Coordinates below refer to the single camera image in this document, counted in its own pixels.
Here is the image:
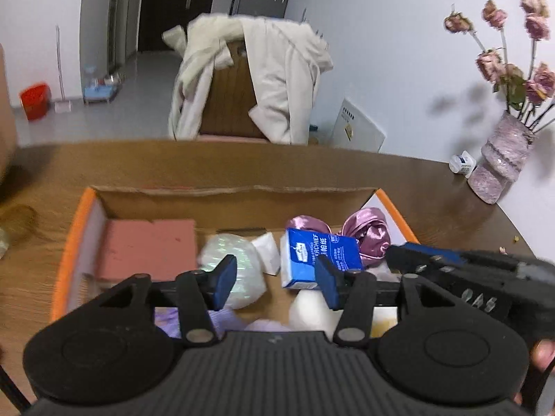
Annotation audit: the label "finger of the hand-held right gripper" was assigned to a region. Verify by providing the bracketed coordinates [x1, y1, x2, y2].
[386, 243, 469, 275]

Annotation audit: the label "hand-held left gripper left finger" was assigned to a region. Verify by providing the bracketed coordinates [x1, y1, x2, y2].
[97, 255, 238, 348]

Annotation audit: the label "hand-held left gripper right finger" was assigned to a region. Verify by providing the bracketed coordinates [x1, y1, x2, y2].
[314, 255, 460, 348]

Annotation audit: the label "clear iridescent plastic bag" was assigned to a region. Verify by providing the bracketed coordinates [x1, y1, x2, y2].
[197, 233, 267, 310]

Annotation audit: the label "yellow plush toy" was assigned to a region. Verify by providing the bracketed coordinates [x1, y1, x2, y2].
[288, 288, 402, 343]

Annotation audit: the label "blue tissue packet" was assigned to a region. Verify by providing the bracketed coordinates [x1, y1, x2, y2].
[280, 227, 365, 290]

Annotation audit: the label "lavender towel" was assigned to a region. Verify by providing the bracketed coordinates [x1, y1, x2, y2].
[154, 305, 296, 339]

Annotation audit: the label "white cloth piece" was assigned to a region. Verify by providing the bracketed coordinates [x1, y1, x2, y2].
[250, 231, 282, 276]

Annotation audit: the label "purple satin bow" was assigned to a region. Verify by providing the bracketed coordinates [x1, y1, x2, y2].
[286, 207, 393, 269]

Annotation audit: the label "pink sponge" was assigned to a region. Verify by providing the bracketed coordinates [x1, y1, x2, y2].
[93, 219, 199, 287]

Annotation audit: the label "orange cardboard box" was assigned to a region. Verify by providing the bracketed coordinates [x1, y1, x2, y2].
[50, 185, 421, 321]

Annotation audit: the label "person's right hand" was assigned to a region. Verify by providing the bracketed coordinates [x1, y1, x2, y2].
[531, 340, 555, 373]

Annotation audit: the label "small white bottle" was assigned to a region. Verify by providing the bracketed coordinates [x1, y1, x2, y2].
[449, 150, 478, 178]

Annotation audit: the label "pink textured vase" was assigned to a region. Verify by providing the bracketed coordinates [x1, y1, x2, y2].
[467, 113, 536, 205]

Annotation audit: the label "wooden chair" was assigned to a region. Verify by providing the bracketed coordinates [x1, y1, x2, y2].
[197, 37, 272, 144]

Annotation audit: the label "dried roses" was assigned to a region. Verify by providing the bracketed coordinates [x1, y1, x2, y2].
[443, 0, 555, 135]

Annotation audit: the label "beige coat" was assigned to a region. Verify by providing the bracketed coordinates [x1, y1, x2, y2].
[162, 13, 334, 146]

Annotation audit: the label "blue floor rack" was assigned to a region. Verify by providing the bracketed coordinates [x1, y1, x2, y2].
[82, 66, 126, 105]

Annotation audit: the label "red bucket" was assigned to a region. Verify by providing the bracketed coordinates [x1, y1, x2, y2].
[19, 83, 50, 121]

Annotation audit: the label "dark door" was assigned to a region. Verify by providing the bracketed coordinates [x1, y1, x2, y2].
[138, 0, 217, 53]

